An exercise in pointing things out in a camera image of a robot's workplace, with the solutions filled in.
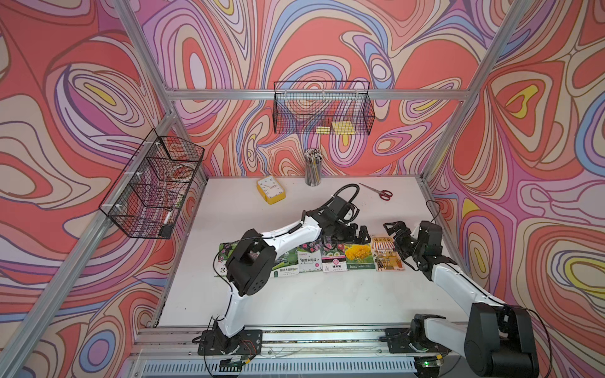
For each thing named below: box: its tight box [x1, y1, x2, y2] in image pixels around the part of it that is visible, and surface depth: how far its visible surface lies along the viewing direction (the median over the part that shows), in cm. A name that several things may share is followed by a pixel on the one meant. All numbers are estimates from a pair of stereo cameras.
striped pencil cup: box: [304, 147, 324, 187], surface depth 110 cm
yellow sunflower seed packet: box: [344, 242, 376, 271], surface depth 93 cm
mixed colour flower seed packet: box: [296, 237, 323, 273], surface depth 93 cm
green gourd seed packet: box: [270, 247, 300, 278], surface depth 92 cm
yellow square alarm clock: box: [256, 175, 286, 205], surface depth 114 cm
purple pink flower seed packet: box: [320, 242, 349, 274], surface depth 93 cm
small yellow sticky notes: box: [315, 126, 331, 134], surface depth 84 cm
